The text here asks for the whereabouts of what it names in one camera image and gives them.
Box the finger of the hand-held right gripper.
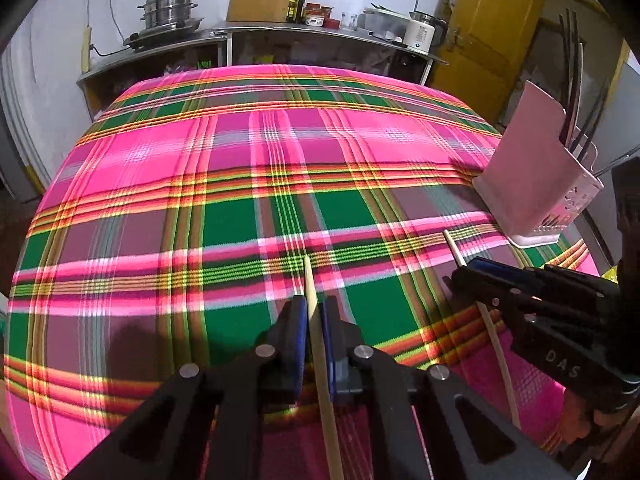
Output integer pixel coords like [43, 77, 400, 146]
[450, 267, 597, 335]
[470, 256, 621, 307]

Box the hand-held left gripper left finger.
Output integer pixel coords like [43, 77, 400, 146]
[65, 295, 309, 480]

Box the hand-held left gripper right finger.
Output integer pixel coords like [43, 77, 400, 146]
[319, 296, 576, 480]

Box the wooden chopstick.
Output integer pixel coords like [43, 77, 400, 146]
[303, 254, 344, 480]
[443, 230, 522, 429]

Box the pink utensil holder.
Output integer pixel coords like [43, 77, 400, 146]
[471, 80, 606, 250]

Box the person's right hand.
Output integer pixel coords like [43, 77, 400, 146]
[561, 389, 621, 461]

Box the silver chopstick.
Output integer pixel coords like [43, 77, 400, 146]
[594, 145, 640, 179]

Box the pink plaid tablecloth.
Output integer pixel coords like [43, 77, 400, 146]
[2, 63, 601, 480]

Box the yellow wooden door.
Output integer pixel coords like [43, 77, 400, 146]
[427, 0, 549, 129]

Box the white electric appliance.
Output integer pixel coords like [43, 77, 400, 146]
[402, 12, 436, 56]

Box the steel dish rack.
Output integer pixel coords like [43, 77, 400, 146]
[362, 4, 409, 44]

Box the steel counter table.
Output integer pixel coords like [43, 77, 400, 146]
[212, 20, 451, 87]

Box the steel topped cabinet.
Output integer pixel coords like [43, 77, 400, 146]
[76, 40, 232, 122]

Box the black gas stove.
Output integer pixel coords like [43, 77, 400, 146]
[122, 17, 205, 51]

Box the steel steamer pot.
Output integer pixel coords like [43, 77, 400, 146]
[137, 0, 203, 29]

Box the wooden rolling pin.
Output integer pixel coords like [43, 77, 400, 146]
[81, 25, 94, 75]

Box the yellow door frame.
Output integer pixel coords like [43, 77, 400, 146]
[540, 0, 632, 93]

